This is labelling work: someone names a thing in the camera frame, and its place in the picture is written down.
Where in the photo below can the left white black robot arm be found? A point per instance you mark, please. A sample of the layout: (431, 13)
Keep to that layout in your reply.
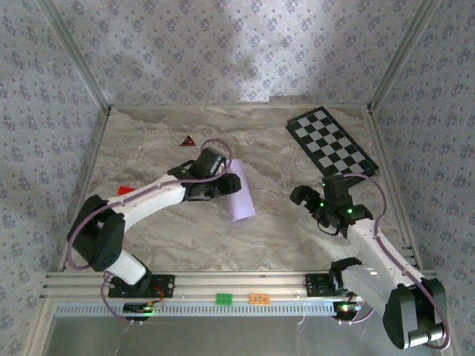
(156, 200)

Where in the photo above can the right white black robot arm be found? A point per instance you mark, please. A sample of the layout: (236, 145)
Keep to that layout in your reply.
(378, 259)

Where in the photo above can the dark red triangle piece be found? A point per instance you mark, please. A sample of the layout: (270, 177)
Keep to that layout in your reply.
(188, 141)

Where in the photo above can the black grey chessboard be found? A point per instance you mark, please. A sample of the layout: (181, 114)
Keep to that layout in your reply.
(326, 141)

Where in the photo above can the red plastic block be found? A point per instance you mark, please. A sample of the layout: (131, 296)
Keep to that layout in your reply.
(126, 190)

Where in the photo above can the small circuit board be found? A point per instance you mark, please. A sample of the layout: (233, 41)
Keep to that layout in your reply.
(347, 309)
(143, 309)

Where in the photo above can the orange tag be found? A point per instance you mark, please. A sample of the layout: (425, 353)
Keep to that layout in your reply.
(259, 299)

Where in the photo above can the green tag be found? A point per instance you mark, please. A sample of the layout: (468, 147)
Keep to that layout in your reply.
(224, 299)

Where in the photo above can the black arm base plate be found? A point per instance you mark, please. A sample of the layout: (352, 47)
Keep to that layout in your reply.
(315, 285)
(163, 285)

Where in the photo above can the aluminium side rail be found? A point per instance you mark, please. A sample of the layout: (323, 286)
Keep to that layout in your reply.
(384, 148)
(86, 185)

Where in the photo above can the aluminium mounting rail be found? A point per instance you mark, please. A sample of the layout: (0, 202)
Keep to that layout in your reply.
(241, 282)

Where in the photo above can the aluminium frame post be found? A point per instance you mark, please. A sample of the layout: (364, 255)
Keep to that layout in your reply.
(402, 55)
(78, 55)

